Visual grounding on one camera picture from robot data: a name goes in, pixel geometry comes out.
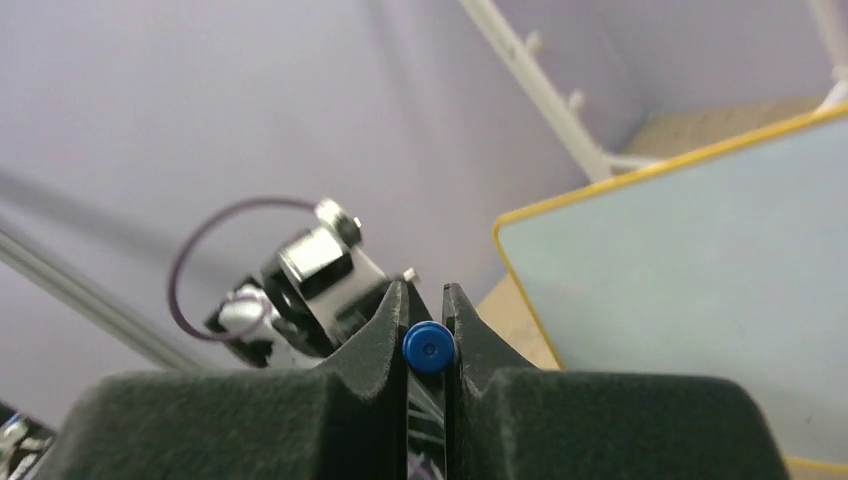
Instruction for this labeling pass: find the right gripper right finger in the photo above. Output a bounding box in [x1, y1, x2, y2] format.
[442, 283, 789, 479]

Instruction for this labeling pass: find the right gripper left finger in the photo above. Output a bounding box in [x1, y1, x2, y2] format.
[37, 282, 410, 479]

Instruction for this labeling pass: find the aluminium table frame rail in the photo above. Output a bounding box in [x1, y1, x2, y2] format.
[1, 220, 214, 371]

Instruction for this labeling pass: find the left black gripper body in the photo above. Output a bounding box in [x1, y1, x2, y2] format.
[203, 275, 345, 369]

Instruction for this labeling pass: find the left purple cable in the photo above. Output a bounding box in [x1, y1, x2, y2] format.
[165, 195, 319, 343]

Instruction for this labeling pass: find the yellow framed whiteboard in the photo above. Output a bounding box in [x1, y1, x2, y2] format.
[493, 105, 847, 478]

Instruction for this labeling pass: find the blue marker cap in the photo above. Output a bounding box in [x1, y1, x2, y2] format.
[401, 321, 456, 375]

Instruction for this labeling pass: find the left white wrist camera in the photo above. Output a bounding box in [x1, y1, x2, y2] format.
[260, 198, 388, 355]

